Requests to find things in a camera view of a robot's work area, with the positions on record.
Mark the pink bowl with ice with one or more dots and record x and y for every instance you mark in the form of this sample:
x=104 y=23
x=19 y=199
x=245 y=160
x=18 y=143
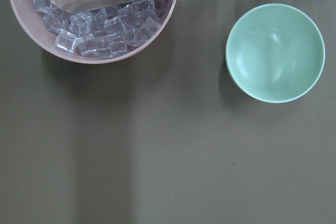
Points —
x=31 y=22

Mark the mint green bowl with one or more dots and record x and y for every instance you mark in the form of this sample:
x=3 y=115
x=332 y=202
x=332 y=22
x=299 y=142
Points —
x=275 y=53

